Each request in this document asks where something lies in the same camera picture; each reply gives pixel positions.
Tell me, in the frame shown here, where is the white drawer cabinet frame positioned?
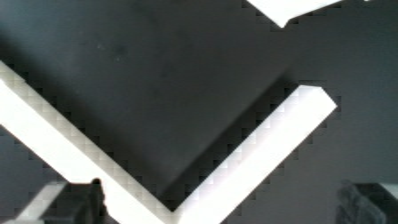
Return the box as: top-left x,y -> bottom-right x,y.
0,62 -> 335,224

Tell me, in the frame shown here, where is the white fence wall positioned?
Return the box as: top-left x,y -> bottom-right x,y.
246,0 -> 341,27

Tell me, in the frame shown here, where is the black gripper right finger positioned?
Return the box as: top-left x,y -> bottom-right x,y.
335,181 -> 398,224

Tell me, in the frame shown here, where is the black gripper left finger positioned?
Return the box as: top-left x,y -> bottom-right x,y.
15,178 -> 110,224

